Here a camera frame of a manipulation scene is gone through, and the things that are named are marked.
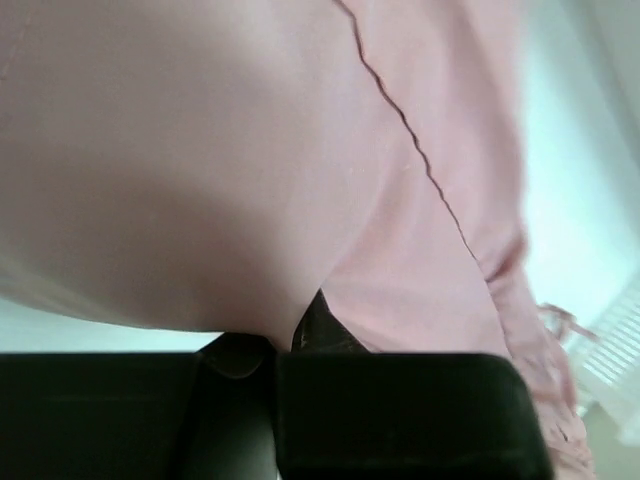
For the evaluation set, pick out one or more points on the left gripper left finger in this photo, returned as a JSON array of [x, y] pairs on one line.
[[154, 415]]

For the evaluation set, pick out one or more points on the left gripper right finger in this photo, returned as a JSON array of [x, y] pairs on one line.
[[342, 412]]

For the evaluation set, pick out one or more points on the pink trousers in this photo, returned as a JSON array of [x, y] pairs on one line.
[[213, 165]]

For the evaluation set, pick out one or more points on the white plastic basket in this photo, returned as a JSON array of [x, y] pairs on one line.
[[608, 366]]

